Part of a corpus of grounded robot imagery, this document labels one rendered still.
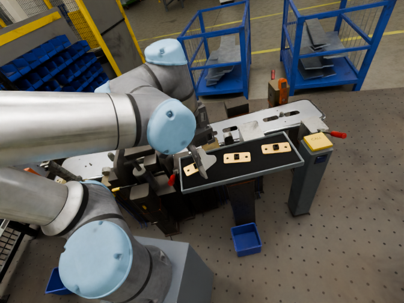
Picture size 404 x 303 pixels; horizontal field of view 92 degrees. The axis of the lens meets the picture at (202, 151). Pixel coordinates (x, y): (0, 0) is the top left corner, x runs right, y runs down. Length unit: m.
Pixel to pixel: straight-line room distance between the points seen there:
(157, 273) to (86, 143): 0.37
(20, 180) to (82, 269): 0.18
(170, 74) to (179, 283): 0.48
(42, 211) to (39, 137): 0.25
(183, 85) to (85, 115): 0.24
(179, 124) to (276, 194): 0.89
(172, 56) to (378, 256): 1.01
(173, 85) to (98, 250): 0.33
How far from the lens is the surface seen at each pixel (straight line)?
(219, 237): 1.01
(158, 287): 0.55
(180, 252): 0.60
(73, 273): 0.44
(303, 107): 1.10
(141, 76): 0.40
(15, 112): 0.25
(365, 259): 1.06
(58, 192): 0.48
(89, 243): 0.44
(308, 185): 0.83
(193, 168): 0.64
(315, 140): 0.70
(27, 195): 0.45
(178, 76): 0.42
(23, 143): 0.25
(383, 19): 2.79
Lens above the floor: 1.65
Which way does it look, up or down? 46 degrees down
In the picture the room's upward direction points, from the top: 18 degrees counter-clockwise
